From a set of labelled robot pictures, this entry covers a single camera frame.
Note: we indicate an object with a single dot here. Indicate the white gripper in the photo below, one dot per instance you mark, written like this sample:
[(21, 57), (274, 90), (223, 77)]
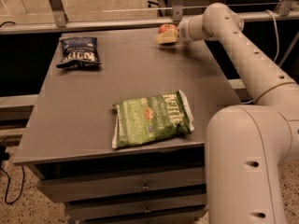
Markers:
[(182, 32)]

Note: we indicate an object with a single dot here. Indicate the red apple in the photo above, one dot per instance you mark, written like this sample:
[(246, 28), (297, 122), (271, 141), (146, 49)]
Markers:
[(167, 27)]

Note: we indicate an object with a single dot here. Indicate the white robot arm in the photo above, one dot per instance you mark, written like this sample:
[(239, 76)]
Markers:
[(245, 143)]

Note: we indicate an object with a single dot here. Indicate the green jalapeno chip bag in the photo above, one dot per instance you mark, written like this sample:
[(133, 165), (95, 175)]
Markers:
[(156, 118)]

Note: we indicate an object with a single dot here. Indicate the dark blue chip bag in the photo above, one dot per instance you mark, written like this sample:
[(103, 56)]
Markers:
[(79, 52)]

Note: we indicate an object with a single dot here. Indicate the grey drawer cabinet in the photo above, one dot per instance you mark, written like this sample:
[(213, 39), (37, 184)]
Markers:
[(68, 139)]

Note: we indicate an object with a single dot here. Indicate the metal railing frame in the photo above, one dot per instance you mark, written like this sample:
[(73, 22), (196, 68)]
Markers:
[(53, 16)]

